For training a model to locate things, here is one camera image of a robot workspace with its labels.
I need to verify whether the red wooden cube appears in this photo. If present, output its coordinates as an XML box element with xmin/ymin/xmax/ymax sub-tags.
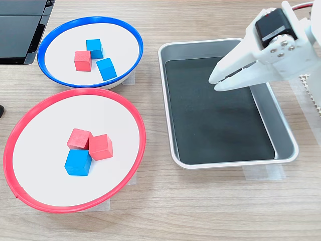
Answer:
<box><xmin>74</xmin><ymin>50</ymin><xmax>92</xmax><ymax>72</ymax></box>
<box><xmin>88</xmin><ymin>134</ymin><xmax>114</xmax><ymax>161</ymax></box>
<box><xmin>66</xmin><ymin>128</ymin><xmax>93</xmax><ymax>151</ymax></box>

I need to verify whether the blue wooden cube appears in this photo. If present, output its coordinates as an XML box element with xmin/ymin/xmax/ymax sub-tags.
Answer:
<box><xmin>86</xmin><ymin>39</ymin><xmax>104</xmax><ymax>60</ymax></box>
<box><xmin>64</xmin><ymin>149</ymin><xmax>93</xmax><ymax>176</ymax></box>
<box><xmin>96</xmin><ymin>57</ymin><xmax>118</xmax><ymax>82</ymax></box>

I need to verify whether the translucent white tape sheet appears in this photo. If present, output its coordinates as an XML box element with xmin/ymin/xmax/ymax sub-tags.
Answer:
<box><xmin>288</xmin><ymin>75</ymin><xmax>321</xmax><ymax>148</ymax></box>

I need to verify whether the steel tray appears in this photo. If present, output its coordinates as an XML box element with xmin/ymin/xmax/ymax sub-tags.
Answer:
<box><xmin>157</xmin><ymin>38</ymin><xmax>299</xmax><ymax>170</ymax></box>

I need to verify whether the black tray mat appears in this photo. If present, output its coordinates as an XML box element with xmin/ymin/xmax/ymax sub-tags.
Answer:
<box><xmin>165</xmin><ymin>56</ymin><xmax>276</xmax><ymax>165</ymax></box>

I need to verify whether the blue rimmed white plate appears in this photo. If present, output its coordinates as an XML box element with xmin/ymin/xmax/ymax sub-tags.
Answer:
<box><xmin>37</xmin><ymin>16</ymin><xmax>144</xmax><ymax>90</ymax></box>

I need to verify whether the red rimmed white plate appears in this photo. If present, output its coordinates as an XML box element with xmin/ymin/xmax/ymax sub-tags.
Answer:
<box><xmin>3</xmin><ymin>87</ymin><xmax>147</xmax><ymax>214</ymax></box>

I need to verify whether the black flat device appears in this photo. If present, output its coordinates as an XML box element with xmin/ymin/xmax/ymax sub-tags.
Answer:
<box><xmin>0</xmin><ymin>0</ymin><xmax>56</xmax><ymax>65</ymax></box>

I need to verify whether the pale perforated base plate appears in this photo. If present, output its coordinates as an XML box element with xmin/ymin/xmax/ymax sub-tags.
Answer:
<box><xmin>299</xmin><ymin>73</ymin><xmax>321</xmax><ymax>118</ymax></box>

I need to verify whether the red black white servo cable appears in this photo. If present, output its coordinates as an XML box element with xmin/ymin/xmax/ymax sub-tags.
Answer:
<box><xmin>291</xmin><ymin>2</ymin><xmax>314</xmax><ymax>12</ymax></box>

